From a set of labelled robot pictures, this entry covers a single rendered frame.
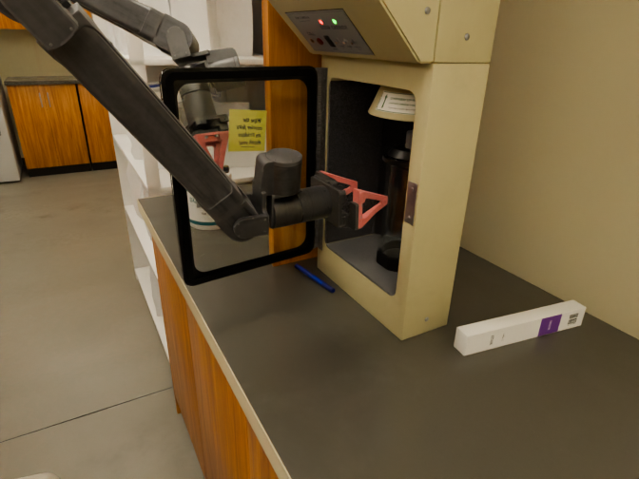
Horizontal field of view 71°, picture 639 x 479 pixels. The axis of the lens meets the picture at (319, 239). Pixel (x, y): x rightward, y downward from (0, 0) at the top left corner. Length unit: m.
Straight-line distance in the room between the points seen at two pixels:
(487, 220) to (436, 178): 0.50
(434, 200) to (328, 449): 0.40
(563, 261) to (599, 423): 0.41
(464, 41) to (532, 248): 0.58
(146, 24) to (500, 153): 0.81
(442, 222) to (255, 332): 0.39
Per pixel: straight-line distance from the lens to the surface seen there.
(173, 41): 0.93
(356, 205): 0.74
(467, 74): 0.74
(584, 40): 1.07
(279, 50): 0.97
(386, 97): 0.81
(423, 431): 0.70
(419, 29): 0.67
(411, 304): 0.82
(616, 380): 0.91
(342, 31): 0.76
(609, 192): 1.04
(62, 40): 0.56
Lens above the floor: 1.44
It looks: 24 degrees down
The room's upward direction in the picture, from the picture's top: 1 degrees clockwise
